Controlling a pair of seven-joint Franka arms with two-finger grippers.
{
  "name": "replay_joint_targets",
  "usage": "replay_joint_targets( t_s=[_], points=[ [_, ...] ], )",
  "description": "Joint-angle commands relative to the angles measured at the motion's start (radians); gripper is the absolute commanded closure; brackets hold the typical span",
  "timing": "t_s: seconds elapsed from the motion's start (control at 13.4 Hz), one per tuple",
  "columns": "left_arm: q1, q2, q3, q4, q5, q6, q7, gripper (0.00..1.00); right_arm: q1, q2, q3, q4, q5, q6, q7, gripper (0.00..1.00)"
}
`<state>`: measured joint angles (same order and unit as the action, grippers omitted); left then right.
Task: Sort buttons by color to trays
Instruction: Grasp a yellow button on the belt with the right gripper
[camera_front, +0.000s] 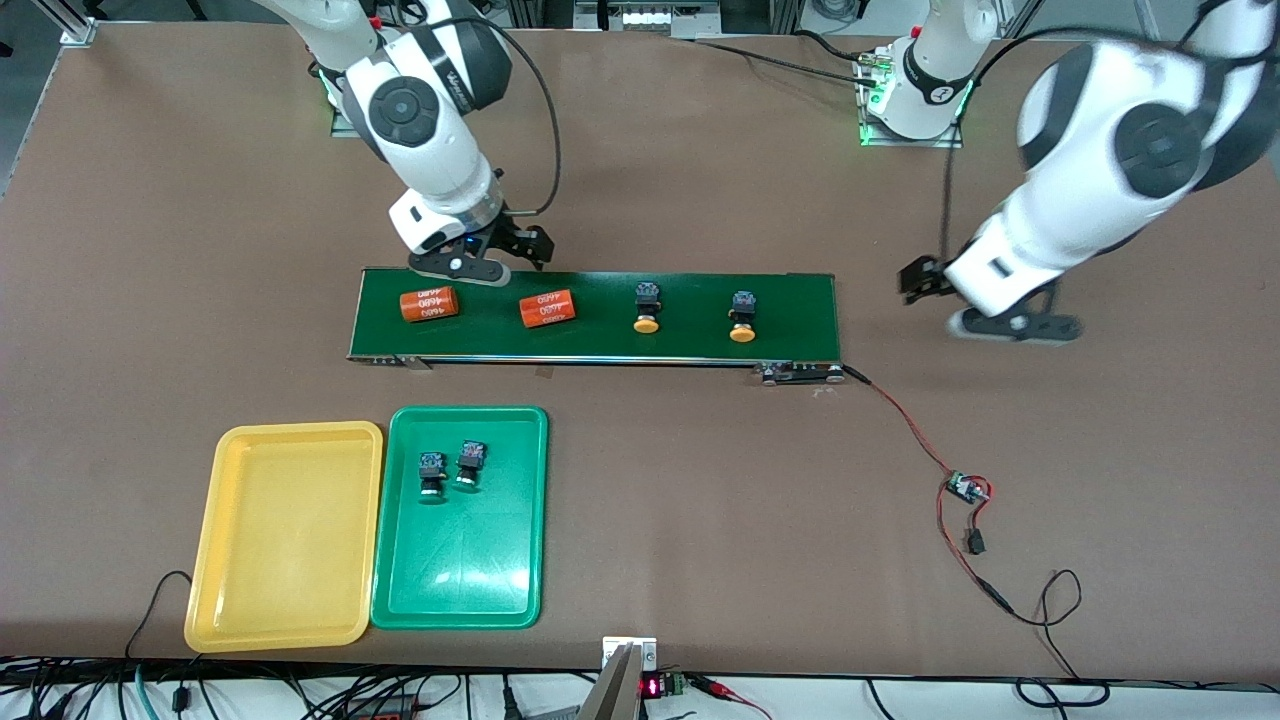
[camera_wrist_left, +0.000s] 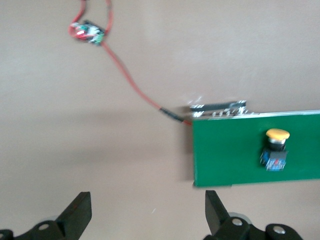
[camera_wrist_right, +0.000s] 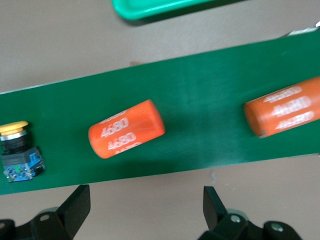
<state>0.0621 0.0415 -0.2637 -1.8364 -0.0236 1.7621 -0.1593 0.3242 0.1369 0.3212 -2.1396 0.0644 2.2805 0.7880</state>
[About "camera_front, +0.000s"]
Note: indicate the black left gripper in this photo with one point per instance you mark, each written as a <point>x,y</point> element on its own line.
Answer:
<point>922,277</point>

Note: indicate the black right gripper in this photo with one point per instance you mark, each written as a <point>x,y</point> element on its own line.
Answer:
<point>520,240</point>

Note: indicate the orange cylinder white print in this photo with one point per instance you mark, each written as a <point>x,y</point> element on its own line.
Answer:
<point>548,308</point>
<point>430,304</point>

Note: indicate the yellow mushroom push button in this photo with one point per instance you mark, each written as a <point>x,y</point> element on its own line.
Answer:
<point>647,325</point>
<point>742,334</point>

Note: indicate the green mushroom push button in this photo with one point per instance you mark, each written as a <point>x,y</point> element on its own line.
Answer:
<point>470,457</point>
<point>432,466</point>

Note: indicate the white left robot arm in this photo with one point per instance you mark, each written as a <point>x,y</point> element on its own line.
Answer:
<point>1080,200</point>

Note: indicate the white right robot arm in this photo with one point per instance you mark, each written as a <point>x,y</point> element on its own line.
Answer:
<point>440,160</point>

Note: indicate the green conveyor belt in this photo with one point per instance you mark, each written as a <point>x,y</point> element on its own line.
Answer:
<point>600,345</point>

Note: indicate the small controller circuit board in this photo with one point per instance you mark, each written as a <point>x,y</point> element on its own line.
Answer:
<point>965,487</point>

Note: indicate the lit electronic device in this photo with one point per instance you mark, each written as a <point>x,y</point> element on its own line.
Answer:
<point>650,18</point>

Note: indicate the green plastic tray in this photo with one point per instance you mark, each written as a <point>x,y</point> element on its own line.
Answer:
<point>460,560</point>

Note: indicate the yellow plastic tray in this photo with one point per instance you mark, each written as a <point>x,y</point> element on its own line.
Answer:
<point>285,540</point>

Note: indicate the red clip lead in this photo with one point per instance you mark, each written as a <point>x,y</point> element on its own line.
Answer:
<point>720,688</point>

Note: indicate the red digit display module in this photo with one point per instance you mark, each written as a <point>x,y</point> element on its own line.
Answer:
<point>652,687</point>

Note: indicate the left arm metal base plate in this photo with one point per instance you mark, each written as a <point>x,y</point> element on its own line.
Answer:
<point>940,143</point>

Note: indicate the silver camera mount bracket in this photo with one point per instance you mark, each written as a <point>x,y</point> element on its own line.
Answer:
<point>615,690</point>

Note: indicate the aluminium frame profile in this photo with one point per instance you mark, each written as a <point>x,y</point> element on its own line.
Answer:
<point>78,33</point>

